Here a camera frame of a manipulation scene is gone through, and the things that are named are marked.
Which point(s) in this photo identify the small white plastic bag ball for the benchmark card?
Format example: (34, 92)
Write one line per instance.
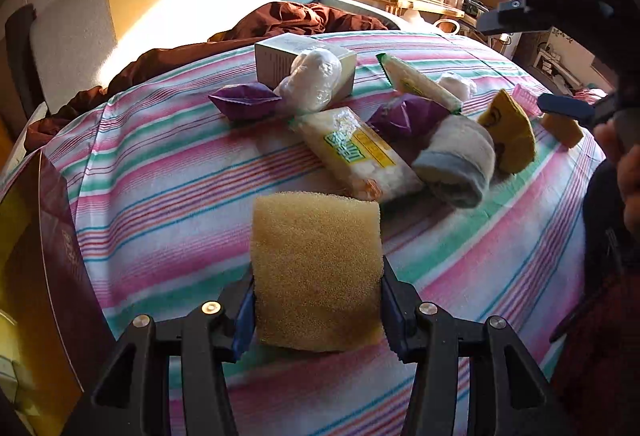
(460, 84)

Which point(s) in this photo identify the large white plastic bag ball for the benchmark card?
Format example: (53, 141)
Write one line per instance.
(312, 81)

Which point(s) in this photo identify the yellow knit pouch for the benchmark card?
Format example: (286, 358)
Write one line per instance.
(515, 136)

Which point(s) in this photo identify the clear rice cracker packet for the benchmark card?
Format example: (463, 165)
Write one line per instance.
(350, 151)

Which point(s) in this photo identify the person's right hand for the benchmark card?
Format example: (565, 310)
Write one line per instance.
(631, 181)

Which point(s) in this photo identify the small pink item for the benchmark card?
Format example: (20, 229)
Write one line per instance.
(525, 96)

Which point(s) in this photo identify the yellow sponge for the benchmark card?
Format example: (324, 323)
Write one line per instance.
(315, 266)

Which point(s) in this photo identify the gold-lined tin box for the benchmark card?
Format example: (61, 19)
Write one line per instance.
(45, 266)

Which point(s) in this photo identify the white carton box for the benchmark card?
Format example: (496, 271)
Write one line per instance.
(275, 59)

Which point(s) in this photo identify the striped bedsheet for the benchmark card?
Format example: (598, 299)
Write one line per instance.
(150, 166)

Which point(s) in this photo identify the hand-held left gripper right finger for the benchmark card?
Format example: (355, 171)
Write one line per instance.
(392, 316)

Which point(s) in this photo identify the green-edged snack packet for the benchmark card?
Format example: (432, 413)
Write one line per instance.
(415, 84)

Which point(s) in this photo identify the small orange sponge piece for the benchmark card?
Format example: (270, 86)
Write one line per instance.
(562, 132)

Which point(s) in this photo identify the purple snack packet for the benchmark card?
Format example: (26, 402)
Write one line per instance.
(400, 119)
(245, 104)

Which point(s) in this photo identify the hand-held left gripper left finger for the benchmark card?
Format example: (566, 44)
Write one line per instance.
(244, 323)

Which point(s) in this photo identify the person's red clothing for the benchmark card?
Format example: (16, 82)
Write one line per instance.
(610, 356)

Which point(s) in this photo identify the person's right forearm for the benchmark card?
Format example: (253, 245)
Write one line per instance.
(607, 216)

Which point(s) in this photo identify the brown blanket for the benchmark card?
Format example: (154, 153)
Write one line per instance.
(290, 16)

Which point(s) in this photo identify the grey bed frame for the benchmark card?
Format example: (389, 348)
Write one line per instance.
(360, 6)

